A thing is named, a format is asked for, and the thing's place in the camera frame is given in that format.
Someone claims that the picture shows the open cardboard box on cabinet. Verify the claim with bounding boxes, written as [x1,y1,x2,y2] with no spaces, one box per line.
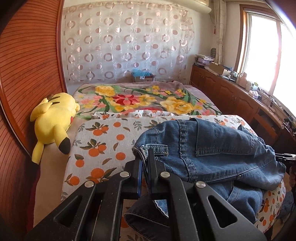
[209,62,231,76]

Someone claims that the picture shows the yellow Pikachu plush toy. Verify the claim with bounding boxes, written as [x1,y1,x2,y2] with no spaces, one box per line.
[30,92,80,164]

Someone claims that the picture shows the window with wooden frame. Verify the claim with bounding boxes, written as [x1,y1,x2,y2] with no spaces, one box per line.
[235,4,295,113]

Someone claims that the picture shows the orange print bed quilt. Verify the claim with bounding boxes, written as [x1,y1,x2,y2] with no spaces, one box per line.
[61,110,286,240]

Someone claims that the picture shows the blue denim jeans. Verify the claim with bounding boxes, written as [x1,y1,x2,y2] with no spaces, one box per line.
[123,117,287,241]

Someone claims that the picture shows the cardboard box with blue cloth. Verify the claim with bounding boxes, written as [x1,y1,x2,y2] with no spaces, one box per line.
[132,69,155,83]

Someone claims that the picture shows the stack of papers and books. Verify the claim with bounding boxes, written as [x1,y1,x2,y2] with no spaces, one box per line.
[195,54,215,66]

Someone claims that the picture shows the beige window curtain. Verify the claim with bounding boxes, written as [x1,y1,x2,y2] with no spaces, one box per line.
[213,0,227,65]

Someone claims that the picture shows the pink white jug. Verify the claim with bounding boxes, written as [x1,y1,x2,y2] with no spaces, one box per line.
[236,72,247,88]

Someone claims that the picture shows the circle pattern sheer curtain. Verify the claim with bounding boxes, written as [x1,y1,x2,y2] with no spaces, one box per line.
[61,1,195,84]

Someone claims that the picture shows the white air conditioner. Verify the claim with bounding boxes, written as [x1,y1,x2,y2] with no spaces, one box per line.
[132,0,212,14]

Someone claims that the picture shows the floral pink blanket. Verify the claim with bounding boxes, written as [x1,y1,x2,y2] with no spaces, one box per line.
[73,81,222,120]

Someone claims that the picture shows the long wooden side cabinet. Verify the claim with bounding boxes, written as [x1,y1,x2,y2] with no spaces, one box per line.
[190,65,295,154]

